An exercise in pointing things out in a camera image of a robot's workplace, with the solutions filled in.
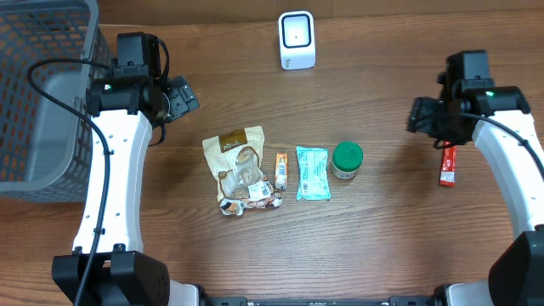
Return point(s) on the teal tissue packet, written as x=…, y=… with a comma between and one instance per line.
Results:
x=313, y=180

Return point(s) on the grey plastic mesh basket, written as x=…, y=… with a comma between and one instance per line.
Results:
x=45, y=150

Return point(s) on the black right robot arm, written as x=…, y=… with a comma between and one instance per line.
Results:
x=498, y=121

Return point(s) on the green lid jar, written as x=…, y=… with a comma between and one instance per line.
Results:
x=346, y=160

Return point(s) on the white barcode scanner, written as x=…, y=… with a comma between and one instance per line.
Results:
x=296, y=31

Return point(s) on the white snack wrapper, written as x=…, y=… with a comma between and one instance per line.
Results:
x=235, y=161

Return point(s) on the red snack bar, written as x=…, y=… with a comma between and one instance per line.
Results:
x=448, y=166

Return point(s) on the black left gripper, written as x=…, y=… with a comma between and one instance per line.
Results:
x=182, y=96

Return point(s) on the orange white snack packet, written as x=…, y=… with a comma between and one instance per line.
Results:
x=281, y=171

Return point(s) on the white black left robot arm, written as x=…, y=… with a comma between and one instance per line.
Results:
x=107, y=265

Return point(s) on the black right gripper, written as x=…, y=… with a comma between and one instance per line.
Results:
x=421, y=114

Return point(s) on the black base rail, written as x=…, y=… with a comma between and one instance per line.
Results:
x=391, y=301

